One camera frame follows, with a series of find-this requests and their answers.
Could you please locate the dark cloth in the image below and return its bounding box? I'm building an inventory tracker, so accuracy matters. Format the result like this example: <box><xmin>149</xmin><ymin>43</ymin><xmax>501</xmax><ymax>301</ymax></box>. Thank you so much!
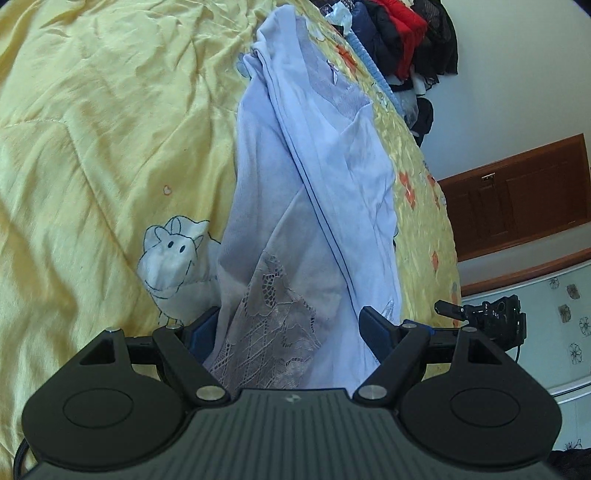
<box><xmin>549</xmin><ymin>442</ymin><xmax>591</xmax><ymax>480</ymax></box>

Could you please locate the pile of dark clothes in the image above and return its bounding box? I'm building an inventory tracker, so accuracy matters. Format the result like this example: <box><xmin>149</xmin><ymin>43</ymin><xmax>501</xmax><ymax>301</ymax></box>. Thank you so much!
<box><xmin>318</xmin><ymin>0</ymin><xmax>461</xmax><ymax>149</ymax></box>

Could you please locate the brown wooden door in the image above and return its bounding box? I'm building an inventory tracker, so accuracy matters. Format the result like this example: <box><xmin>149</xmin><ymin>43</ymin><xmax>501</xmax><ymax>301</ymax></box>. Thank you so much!
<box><xmin>436</xmin><ymin>133</ymin><xmax>591</xmax><ymax>264</ymax></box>

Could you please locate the yellow printed blanket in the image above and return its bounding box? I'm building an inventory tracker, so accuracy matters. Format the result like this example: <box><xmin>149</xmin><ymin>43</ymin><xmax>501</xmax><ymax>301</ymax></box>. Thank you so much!
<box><xmin>0</xmin><ymin>0</ymin><xmax>462</xmax><ymax>467</ymax></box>

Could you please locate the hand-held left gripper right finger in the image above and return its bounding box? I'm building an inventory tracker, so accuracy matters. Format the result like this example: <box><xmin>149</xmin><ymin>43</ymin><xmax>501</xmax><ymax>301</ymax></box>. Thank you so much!
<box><xmin>352</xmin><ymin>305</ymin><xmax>514</xmax><ymax>408</ymax></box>

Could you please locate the white plastic bag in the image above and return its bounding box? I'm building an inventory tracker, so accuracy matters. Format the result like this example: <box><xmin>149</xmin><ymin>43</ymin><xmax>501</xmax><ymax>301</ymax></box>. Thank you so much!
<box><xmin>325</xmin><ymin>0</ymin><xmax>355</xmax><ymax>29</ymax></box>

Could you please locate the pale floral cabinet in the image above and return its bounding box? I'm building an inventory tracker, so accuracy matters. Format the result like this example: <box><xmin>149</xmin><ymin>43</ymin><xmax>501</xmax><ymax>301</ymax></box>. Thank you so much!
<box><xmin>461</xmin><ymin>260</ymin><xmax>591</xmax><ymax>398</ymax></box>

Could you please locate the light blue long-sleeve shirt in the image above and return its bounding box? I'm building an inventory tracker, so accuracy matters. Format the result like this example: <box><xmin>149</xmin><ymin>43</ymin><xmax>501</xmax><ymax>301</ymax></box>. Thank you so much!
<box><xmin>205</xmin><ymin>4</ymin><xmax>403</xmax><ymax>391</ymax></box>

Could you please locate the blue knitted cloth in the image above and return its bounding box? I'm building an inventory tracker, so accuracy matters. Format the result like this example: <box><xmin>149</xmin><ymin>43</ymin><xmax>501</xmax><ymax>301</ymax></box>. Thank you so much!
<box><xmin>348</xmin><ymin>27</ymin><xmax>408</xmax><ymax>117</ymax></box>

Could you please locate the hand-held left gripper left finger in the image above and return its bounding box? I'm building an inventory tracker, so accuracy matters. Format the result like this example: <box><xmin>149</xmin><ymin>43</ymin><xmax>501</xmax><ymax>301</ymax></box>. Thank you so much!
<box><xmin>80</xmin><ymin>306</ymin><xmax>231</xmax><ymax>408</ymax></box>

